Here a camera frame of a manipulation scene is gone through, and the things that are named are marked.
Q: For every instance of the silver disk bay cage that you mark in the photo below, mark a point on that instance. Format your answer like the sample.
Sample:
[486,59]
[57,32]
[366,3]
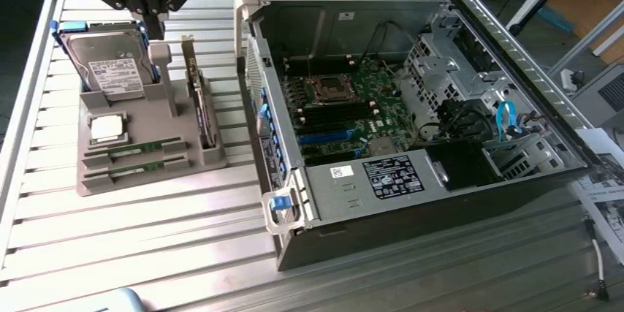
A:
[439,78]

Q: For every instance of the silver hard disk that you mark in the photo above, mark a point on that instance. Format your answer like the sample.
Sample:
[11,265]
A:
[110,63]

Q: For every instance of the green motherboard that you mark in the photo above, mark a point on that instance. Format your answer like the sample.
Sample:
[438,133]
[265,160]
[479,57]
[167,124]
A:
[375,89]

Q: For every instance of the silver chipset heatsink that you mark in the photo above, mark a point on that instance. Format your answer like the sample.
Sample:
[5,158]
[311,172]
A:
[386,146]

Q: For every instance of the green RAM stick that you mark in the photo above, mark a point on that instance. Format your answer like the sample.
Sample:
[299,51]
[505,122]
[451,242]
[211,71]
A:
[137,148]
[139,169]

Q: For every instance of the graphics card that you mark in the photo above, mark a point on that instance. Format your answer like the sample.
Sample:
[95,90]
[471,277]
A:
[202,114]

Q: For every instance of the printed paper sheets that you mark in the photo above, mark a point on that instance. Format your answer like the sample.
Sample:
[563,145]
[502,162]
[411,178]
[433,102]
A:
[605,195]

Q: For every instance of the black open PC case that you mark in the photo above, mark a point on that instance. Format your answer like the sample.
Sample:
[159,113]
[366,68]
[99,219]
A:
[439,224]

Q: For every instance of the pale blue rounded cap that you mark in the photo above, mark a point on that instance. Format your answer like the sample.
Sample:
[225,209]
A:
[115,301]

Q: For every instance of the CPU socket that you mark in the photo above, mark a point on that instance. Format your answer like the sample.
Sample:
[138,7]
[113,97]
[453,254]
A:
[329,89]

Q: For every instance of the blue expansion slot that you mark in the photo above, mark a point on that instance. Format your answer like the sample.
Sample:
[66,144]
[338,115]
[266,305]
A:
[322,137]

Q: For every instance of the grey parts rack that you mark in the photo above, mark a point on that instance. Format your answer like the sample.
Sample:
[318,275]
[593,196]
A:
[146,125]

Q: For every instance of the blue case latch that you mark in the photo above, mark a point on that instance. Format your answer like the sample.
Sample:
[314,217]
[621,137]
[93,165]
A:
[279,204]

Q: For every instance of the grey computer tower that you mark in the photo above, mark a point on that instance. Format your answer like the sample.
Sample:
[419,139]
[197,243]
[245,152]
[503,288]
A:
[605,96]

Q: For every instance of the white power strip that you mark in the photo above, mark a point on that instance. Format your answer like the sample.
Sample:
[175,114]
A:
[569,80]

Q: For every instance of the blue disk carrier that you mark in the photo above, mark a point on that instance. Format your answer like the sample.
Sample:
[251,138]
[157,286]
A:
[61,32]

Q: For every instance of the silver CPU chip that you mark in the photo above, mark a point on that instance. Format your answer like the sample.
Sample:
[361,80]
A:
[107,127]

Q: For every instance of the grey power supply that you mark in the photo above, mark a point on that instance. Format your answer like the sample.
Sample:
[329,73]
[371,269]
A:
[371,184]

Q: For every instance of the black fan shroud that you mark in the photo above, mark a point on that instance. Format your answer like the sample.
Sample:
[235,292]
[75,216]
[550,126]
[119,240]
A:
[463,166]

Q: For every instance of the black RAM slot bank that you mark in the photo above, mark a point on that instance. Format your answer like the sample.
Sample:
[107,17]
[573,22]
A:
[337,113]

